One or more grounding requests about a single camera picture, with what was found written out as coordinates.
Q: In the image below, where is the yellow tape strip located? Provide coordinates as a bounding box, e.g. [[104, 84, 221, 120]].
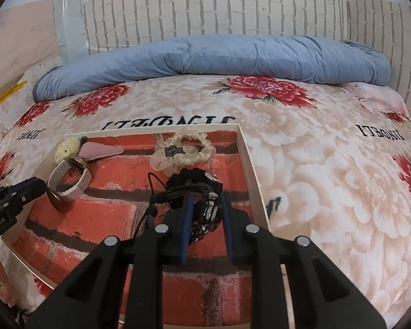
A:
[[0, 80, 28, 115]]

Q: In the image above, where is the black scrunchie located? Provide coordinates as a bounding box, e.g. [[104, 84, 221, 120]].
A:
[[166, 168, 223, 199]]

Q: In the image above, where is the rolled blue duvet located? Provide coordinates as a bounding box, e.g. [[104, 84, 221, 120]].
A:
[[32, 34, 393, 103]]

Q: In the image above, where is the brick-pattern jewelry tray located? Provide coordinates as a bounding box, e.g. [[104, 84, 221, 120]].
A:
[[3, 123, 273, 329]]

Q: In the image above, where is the pink pineapple hair clip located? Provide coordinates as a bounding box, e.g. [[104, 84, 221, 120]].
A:
[[54, 136, 124, 162]]

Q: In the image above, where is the white cuff bracelet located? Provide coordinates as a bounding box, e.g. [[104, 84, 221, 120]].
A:
[[47, 158, 93, 199]]

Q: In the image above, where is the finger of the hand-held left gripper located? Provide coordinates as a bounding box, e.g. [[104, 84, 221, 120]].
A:
[[5, 177, 48, 201]]

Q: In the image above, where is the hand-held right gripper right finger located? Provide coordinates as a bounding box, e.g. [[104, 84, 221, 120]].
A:
[[220, 191, 387, 329]]

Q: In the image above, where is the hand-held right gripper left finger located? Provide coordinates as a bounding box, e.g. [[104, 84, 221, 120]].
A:
[[25, 193, 195, 329]]

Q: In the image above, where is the black braided cord bracelet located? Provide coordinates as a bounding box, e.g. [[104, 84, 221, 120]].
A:
[[133, 173, 224, 247]]

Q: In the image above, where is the clear plastic sheet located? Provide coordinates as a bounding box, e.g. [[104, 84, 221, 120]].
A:
[[53, 0, 90, 66]]

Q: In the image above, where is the dark metal ring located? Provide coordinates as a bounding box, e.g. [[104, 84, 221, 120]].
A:
[[68, 154, 89, 172]]

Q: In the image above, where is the cream scrunchie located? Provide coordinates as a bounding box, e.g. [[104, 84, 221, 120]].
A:
[[151, 127, 216, 175]]

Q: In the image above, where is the pink pillow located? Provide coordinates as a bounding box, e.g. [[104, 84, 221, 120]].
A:
[[342, 82, 410, 114]]

